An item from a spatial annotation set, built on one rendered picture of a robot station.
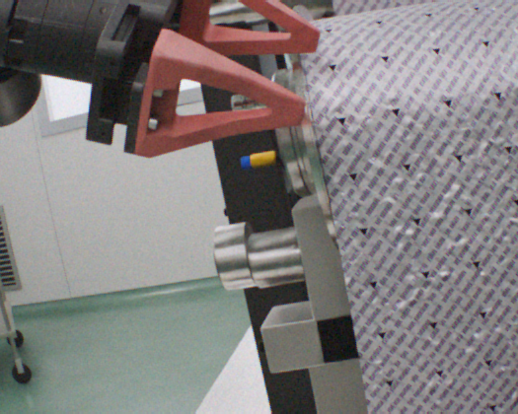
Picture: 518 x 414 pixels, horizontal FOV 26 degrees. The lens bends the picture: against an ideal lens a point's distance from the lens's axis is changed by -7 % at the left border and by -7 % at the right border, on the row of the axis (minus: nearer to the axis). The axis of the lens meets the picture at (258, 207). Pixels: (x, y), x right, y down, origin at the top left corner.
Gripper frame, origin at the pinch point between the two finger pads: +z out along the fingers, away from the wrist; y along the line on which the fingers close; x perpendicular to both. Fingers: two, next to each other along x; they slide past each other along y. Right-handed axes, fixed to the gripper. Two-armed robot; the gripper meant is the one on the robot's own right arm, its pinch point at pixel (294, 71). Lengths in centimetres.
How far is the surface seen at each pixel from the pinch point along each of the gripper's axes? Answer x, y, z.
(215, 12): -19.3, -29.2, -7.0
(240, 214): -34.0, -22.2, -1.3
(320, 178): -5.8, 1.0, 2.6
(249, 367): -84, -44, 4
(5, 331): -384, -247, -98
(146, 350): -400, -272, -33
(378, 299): -10.6, 3.9, 7.2
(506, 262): -7.0, 2.5, 13.7
